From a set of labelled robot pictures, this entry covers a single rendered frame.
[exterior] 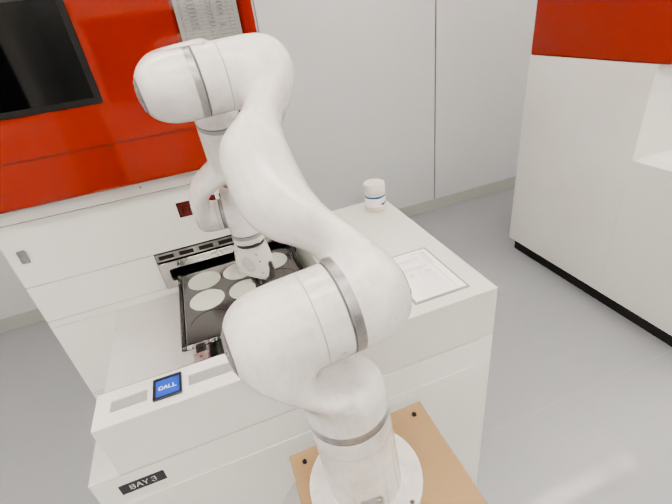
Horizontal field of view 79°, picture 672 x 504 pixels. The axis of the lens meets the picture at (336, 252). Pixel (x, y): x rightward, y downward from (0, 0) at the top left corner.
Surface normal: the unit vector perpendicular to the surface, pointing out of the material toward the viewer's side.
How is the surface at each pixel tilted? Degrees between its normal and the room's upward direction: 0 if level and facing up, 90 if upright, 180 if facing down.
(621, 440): 0
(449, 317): 90
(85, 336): 90
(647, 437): 0
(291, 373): 87
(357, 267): 29
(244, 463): 90
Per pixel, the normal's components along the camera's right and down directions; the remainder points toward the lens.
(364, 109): 0.34, 0.45
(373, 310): 0.32, 0.07
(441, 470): -0.18, -0.85
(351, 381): 0.31, -0.77
